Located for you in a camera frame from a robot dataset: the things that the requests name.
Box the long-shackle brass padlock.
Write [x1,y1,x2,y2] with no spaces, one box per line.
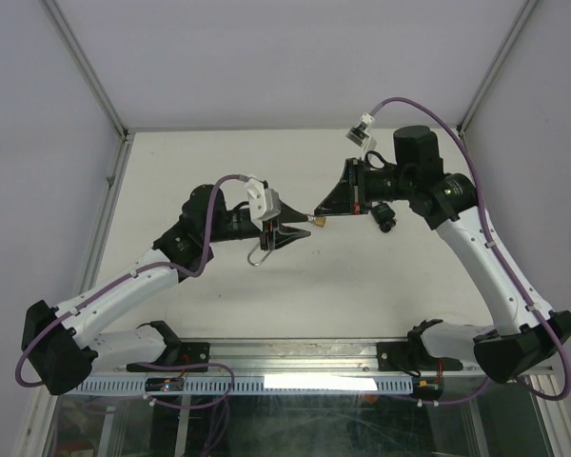
[246,244,272,268]

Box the aluminium frame post left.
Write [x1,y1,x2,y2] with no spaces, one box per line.
[39,0,128,140]

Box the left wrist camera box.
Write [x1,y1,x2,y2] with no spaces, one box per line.
[244,177,281,227]

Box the black Kaijing padlock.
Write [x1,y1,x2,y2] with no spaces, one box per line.
[370,202,397,233]

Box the aluminium frame post right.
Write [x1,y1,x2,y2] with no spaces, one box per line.
[456,0,541,138]

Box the slotted cable duct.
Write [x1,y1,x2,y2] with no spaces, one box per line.
[72,374,413,396]

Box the aluminium frame post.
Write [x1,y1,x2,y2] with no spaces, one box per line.
[456,0,541,138]
[39,0,128,140]

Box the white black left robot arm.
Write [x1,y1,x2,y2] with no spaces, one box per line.
[15,178,310,395]

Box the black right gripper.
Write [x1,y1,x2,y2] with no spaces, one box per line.
[315,158,415,217]

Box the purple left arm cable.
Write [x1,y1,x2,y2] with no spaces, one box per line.
[13,174,256,410]

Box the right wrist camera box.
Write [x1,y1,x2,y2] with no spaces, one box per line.
[345,112,377,153]

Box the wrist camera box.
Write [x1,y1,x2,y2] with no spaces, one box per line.
[244,177,281,227]
[345,112,377,153]

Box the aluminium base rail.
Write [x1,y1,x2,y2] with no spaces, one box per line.
[89,337,553,377]

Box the small brass padlock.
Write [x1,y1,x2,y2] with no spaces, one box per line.
[307,214,326,228]

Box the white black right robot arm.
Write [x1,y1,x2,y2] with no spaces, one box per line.
[314,126,571,384]

